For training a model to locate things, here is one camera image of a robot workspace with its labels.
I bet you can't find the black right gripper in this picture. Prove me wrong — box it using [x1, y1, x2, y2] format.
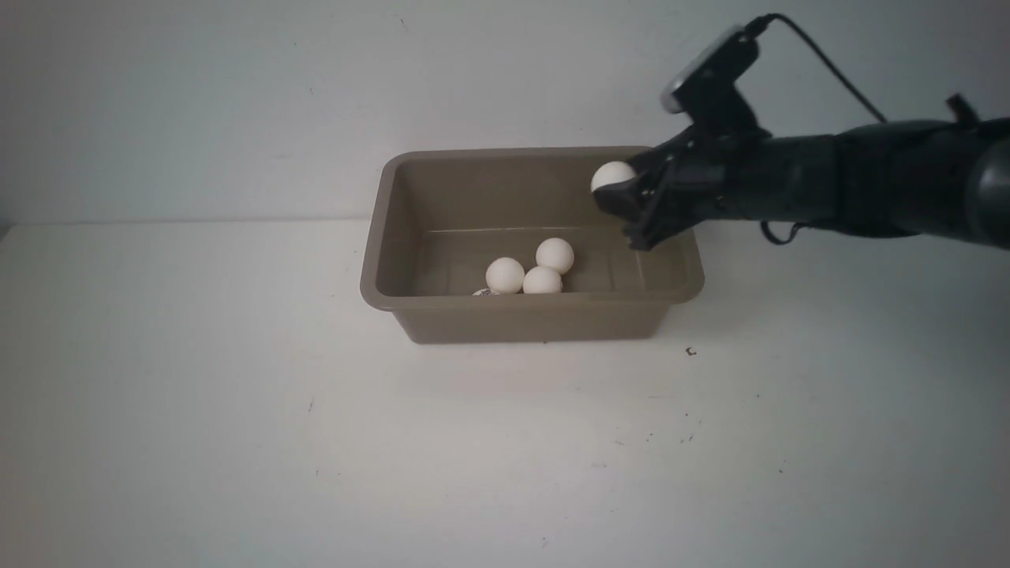
[592, 82, 771, 252]

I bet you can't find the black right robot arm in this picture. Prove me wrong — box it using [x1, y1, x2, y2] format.
[590, 83, 1008, 251]

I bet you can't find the tan plastic bin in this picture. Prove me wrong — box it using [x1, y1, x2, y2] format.
[360, 145, 705, 345]

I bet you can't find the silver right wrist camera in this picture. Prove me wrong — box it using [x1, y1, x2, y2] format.
[660, 25, 760, 118]

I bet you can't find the black right camera cable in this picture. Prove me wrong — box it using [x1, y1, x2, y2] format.
[745, 13, 889, 125]

